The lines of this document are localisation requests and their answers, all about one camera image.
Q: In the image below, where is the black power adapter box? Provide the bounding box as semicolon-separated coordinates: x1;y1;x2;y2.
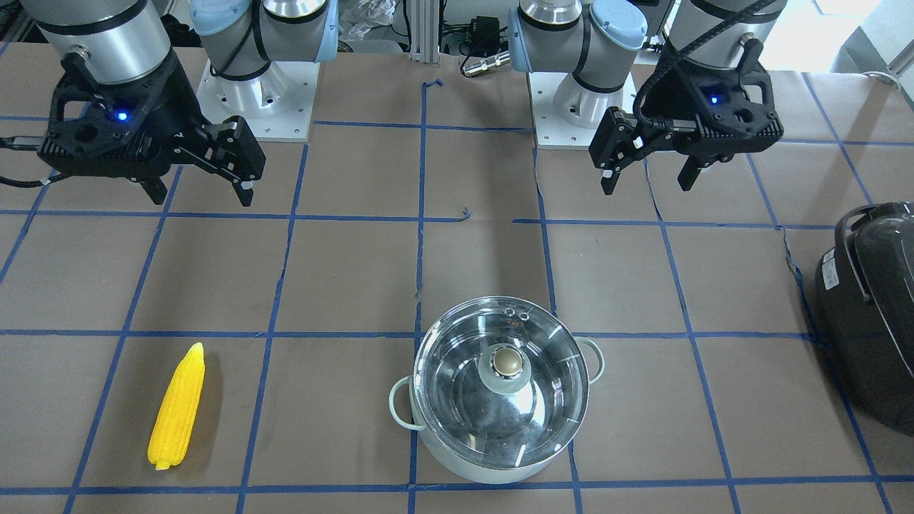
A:
468;16;501;46

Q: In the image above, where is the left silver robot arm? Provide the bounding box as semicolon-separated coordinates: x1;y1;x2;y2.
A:
507;1;786;195

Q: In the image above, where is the aluminium frame post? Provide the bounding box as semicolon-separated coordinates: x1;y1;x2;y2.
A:
405;0;443;66

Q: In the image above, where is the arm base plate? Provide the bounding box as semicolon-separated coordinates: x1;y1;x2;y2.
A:
528;72;636;151
196;61;321;143

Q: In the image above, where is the yellow plastic corn cob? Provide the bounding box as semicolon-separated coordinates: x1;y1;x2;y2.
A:
147;341;206;470

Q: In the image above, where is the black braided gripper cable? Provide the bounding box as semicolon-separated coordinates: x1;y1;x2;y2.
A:
633;0;779;129

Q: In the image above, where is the glass pot lid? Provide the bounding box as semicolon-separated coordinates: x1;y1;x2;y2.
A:
413;296;591;470

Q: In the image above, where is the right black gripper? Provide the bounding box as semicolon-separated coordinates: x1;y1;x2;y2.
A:
37;50;266;207

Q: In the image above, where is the pale green cooking pot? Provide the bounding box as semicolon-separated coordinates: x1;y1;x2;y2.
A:
388;336;606;485

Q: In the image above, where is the dark grey rice cooker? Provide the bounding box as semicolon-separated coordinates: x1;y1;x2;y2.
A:
814;201;913;435

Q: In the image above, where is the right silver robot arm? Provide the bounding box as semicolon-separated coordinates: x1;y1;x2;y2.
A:
2;1;339;207

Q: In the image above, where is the silver metal connector plug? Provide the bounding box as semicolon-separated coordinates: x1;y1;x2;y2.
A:
460;50;511;79

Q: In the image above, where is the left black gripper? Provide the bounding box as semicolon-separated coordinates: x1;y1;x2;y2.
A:
588;39;785;196

